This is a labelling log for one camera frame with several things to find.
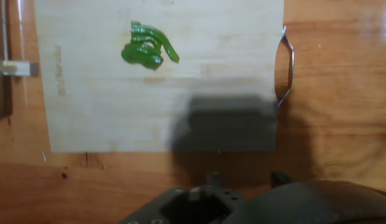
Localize steel handled cleaver knife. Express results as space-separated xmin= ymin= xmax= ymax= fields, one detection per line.
xmin=0 ymin=0 xmax=14 ymax=121

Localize green chili pepper pieces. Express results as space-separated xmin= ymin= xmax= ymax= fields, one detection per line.
xmin=121 ymin=20 xmax=180 ymax=71

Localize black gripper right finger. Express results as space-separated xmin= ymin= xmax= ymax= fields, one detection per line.
xmin=270 ymin=170 xmax=293 ymax=189

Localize wooden cutting board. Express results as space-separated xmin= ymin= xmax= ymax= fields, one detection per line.
xmin=34 ymin=0 xmax=295 ymax=153

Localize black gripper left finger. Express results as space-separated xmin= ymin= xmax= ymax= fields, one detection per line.
xmin=117 ymin=172 xmax=247 ymax=224

